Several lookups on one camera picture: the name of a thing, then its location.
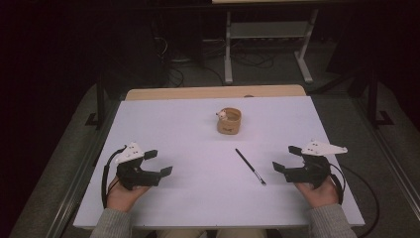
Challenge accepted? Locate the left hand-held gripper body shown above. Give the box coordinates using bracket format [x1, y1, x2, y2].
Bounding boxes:
[114, 142, 162, 191]

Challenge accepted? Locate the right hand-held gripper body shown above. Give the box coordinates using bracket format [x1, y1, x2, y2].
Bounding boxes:
[284, 139, 349, 190]

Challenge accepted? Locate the person's left hand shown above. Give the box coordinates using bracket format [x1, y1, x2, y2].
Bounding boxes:
[106, 177, 152, 213]

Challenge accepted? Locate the person's right hand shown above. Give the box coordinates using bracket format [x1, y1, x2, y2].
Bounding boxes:
[294, 177, 340, 208]

